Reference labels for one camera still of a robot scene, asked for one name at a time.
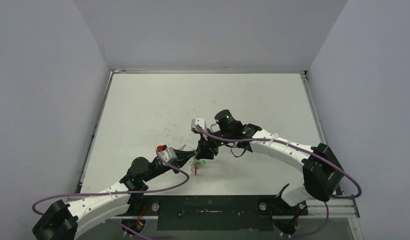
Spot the metal keyring with red handle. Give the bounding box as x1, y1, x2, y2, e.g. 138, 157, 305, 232
189, 158, 206, 176

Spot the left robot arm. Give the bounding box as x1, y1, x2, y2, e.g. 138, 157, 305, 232
32, 145, 196, 240

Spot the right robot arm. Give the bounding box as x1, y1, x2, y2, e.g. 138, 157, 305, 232
191, 109, 343, 215

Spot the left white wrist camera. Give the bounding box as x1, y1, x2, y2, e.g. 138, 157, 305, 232
157, 145, 177, 165

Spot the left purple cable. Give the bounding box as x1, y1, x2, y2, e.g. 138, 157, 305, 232
32, 147, 190, 240

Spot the purple cable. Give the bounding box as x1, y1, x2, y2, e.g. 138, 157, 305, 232
32, 147, 190, 240
195, 124, 362, 239

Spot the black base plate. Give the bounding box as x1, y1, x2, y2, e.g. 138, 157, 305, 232
115, 195, 308, 231

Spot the aluminium front rail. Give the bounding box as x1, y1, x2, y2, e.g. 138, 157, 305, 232
112, 195, 360, 220

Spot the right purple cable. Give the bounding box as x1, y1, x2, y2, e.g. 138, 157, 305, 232
195, 124, 362, 239

